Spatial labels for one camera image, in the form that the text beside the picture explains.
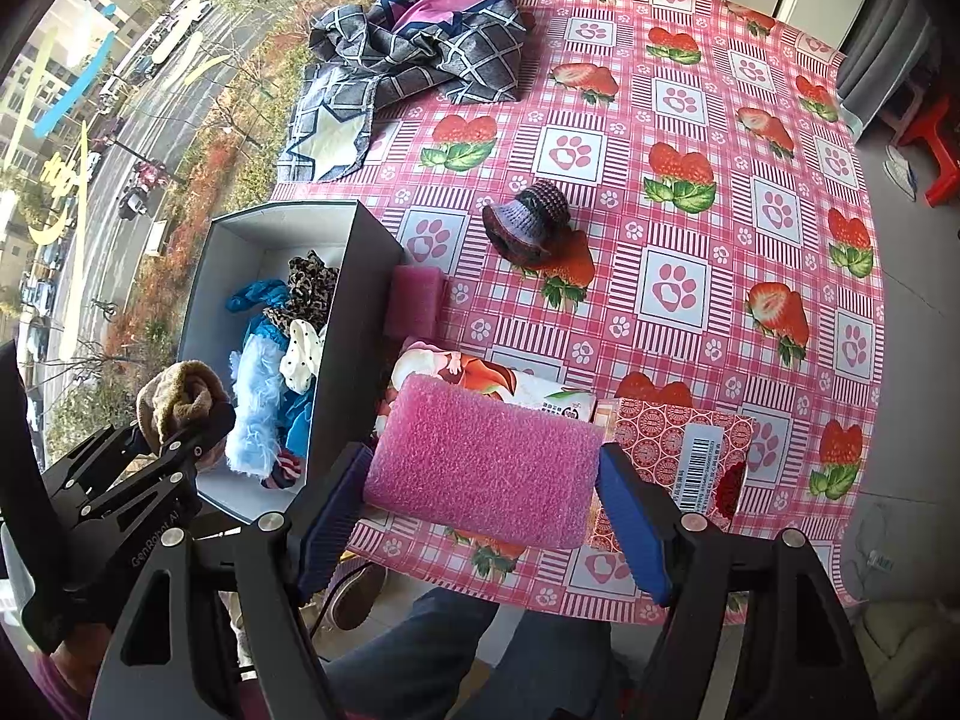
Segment light blue fluffy cloth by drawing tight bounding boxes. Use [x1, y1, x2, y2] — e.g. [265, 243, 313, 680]
[225, 334, 290, 478]

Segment large pink sponge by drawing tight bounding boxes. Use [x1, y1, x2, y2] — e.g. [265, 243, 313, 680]
[362, 373, 604, 551]

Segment white dotted scrunchie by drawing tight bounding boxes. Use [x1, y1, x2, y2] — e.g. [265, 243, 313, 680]
[279, 319, 328, 395]

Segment floral tissue pack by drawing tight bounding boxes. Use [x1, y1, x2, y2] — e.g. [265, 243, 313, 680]
[376, 337, 598, 437]

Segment brown shoe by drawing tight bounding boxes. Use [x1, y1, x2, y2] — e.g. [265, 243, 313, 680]
[330, 564, 389, 632]

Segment small pink sponge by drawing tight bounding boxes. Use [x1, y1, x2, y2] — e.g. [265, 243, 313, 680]
[384, 264, 449, 339]

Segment white slipper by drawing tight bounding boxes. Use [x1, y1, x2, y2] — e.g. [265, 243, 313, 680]
[883, 142, 920, 200]

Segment brown knitted cloth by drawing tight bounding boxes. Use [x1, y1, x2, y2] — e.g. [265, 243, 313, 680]
[135, 360, 235, 460]

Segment grey cardboard box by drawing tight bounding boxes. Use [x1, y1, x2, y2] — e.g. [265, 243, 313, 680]
[176, 199, 407, 526]

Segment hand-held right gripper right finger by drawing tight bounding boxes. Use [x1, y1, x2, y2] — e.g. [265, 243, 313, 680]
[598, 442, 880, 720]

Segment blue lace cloth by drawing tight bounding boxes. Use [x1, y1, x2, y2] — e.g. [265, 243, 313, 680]
[227, 279, 316, 481]

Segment white cushion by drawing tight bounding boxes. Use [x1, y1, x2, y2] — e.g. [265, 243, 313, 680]
[855, 600, 960, 720]

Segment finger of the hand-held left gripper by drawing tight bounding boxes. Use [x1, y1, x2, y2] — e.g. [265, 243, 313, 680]
[71, 403, 238, 535]
[43, 422, 156, 501]

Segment strawberry print tablecloth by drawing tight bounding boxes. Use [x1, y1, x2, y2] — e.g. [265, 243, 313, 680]
[270, 0, 887, 627]

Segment striped cloth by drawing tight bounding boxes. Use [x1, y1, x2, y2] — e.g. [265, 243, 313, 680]
[261, 447, 307, 488]

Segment leopard print scrunchie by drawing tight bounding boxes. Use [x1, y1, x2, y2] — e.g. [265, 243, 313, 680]
[262, 251, 343, 336]

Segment grey curtain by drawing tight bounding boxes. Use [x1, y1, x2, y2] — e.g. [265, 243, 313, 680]
[835, 0, 940, 140]

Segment person's blue jeans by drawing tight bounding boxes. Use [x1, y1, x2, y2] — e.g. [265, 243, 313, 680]
[322, 587, 625, 720]

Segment clear plastic bag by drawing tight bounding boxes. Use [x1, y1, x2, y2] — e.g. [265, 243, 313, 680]
[840, 499, 913, 601]

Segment red patterned box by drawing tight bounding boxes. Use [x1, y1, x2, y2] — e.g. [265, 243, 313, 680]
[589, 397, 755, 553]

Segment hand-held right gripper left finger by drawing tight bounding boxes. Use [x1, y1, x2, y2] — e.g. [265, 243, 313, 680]
[88, 442, 376, 720]

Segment grey plaid cloth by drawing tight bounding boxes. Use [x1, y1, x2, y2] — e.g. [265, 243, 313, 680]
[277, 0, 526, 183]

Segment red plastic stool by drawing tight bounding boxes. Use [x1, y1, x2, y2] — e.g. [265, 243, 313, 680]
[896, 94, 960, 208]

